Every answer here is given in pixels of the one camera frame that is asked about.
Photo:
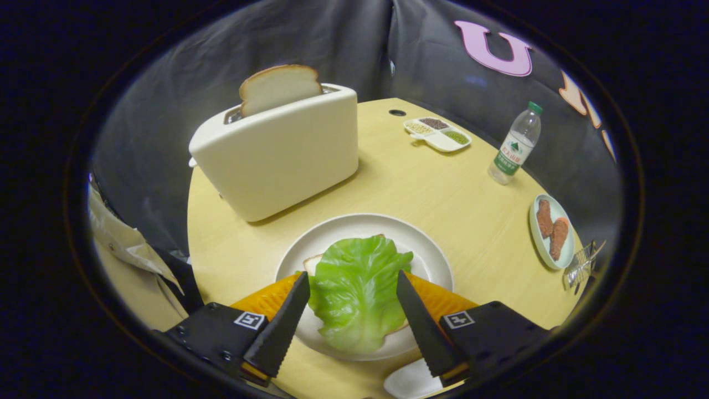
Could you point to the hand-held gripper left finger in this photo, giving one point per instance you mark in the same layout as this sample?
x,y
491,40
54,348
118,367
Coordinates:
x,y
282,332

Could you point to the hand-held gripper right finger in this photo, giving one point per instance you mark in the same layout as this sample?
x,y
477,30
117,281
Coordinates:
x,y
424,332

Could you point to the green lettuce leaf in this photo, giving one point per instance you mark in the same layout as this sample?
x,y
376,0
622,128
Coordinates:
x,y
354,293

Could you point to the plain white bread slice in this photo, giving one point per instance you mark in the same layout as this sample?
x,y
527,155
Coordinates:
x,y
279,88

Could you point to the white glossy plate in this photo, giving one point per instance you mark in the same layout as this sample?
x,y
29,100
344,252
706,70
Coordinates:
x,y
410,382

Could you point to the bread slice under ham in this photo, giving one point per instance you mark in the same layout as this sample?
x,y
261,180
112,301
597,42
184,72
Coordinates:
x,y
313,264

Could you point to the beige round plate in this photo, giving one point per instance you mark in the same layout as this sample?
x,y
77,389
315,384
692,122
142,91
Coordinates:
x,y
360,227

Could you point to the pale green oval plate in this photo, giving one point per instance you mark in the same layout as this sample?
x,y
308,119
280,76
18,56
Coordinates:
x,y
565,257

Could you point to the brown fried meat piece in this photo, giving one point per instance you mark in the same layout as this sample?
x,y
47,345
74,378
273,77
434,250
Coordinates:
x,y
544,219
558,238

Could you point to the cream white toaster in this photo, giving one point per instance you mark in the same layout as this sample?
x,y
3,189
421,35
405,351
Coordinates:
x,y
282,160

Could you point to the beige cloth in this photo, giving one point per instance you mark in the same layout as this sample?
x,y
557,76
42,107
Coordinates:
x,y
122,249

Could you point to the white divided condiment dish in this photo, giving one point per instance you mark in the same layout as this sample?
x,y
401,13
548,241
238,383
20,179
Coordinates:
x,y
440,141

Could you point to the clear plastic water bottle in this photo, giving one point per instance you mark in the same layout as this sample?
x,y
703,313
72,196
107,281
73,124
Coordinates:
x,y
514,149

